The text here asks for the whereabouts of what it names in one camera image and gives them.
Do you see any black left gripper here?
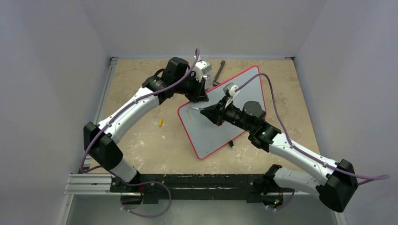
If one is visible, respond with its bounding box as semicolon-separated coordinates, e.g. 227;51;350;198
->
175;73;208;104

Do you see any red framed whiteboard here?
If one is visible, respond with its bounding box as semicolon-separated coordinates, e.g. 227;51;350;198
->
177;66;266;159

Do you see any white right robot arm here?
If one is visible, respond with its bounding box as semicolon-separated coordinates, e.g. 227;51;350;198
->
199;100;359;213

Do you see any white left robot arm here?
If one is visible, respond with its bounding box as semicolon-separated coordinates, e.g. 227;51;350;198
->
83;57;212;192

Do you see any clear plastic marker holder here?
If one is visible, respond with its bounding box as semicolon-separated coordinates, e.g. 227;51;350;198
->
203;73;213;90

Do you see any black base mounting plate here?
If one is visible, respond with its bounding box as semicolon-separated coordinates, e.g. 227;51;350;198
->
110;174;284;207

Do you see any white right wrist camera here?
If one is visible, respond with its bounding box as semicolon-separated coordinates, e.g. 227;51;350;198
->
223;82;240;108

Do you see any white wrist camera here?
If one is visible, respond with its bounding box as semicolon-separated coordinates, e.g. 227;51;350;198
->
192;58;212;81
223;82;240;108

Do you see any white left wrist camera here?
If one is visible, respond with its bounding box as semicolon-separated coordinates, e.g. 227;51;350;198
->
192;58;212;81

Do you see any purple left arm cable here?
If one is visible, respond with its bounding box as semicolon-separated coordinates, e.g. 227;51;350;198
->
79;47;201;218

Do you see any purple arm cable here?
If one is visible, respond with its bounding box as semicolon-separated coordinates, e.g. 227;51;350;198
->
79;47;201;218
235;73;390;212

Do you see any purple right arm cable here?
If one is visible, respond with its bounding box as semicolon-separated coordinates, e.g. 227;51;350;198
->
235;73;390;212

